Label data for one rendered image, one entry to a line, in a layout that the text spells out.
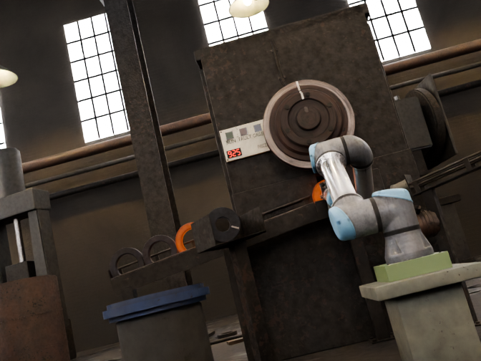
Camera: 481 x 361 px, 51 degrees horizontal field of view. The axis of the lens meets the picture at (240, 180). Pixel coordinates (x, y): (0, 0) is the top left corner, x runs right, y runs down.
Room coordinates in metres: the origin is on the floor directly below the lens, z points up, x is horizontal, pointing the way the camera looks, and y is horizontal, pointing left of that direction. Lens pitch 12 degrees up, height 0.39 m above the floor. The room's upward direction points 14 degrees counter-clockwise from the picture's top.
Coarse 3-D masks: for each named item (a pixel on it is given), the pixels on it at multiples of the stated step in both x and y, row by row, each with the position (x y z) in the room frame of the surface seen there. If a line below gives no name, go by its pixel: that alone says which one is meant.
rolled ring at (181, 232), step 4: (188, 224) 2.58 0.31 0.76; (180, 228) 2.58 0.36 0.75; (184, 228) 2.58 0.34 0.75; (188, 228) 2.58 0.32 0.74; (180, 232) 2.58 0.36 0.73; (184, 232) 2.58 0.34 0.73; (176, 236) 2.58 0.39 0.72; (180, 236) 2.58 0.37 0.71; (176, 240) 2.58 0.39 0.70; (180, 240) 2.58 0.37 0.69; (176, 244) 2.58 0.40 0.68; (180, 244) 2.58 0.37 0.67; (180, 248) 2.58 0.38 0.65; (184, 248) 2.58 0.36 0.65
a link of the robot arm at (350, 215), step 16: (320, 144) 1.93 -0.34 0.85; (336, 144) 1.92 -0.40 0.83; (320, 160) 1.89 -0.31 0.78; (336, 160) 1.86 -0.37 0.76; (336, 176) 1.79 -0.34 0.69; (336, 192) 1.74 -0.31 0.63; (352, 192) 1.72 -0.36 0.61; (336, 208) 1.64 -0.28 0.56; (352, 208) 1.62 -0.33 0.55; (368, 208) 1.61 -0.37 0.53; (336, 224) 1.63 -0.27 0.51; (352, 224) 1.61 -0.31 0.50; (368, 224) 1.62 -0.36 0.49
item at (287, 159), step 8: (304, 80) 2.51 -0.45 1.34; (312, 80) 2.50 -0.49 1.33; (288, 88) 2.51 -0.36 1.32; (328, 88) 2.50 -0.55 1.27; (336, 88) 2.50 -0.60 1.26; (280, 96) 2.52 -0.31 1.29; (344, 96) 2.49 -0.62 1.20; (272, 104) 2.52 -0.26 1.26; (344, 104) 2.49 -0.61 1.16; (264, 112) 2.53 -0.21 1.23; (352, 112) 2.49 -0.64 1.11; (264, 120) 2.53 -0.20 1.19; (352, 120) 2.49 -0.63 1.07; (264, 128) 2.53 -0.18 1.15; (352, 128) 2.49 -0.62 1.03; (272, 144) 2.52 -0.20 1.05; (280, 152) 2.52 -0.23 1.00; (288, 160) 2.52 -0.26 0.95; (296, 160) 2.52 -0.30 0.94
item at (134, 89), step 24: (120, 0) 5.15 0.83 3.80; (120, 24) 5.15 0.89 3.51; (120, 48) 5.16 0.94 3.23; (120, 72) 5.16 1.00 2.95; (144, 72) 5.44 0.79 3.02; (144, 96) 5.14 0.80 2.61; (144, 120) 5.15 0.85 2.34; (144, 144) 5.15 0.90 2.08; (144, 168) 5.16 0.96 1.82; (168, 168) 5.45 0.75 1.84; (144, 192) 5.16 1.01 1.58; (168, 192) 5.45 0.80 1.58; (168, 216) 5.15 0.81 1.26; (168, 288) 5.16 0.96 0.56
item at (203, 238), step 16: (256, 208) 2.28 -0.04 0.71; (192, 224) 2.28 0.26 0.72; (208, 224) 2.14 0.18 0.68; (224, 224) 2.38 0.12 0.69; (240, 224) 2.43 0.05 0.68; (256, 224) 2.31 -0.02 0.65; (208, 240) 2.17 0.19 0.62; (240, 240) 2.27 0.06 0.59; (240, 256) 2.26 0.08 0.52; (240, 272) 2.25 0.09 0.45; (240, 288) 2.27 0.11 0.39; (256, 304) 2.27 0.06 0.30; (256, 320) 2.26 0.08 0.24; (256, 336) 2.25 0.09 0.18; (256, 352) 2.27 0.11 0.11
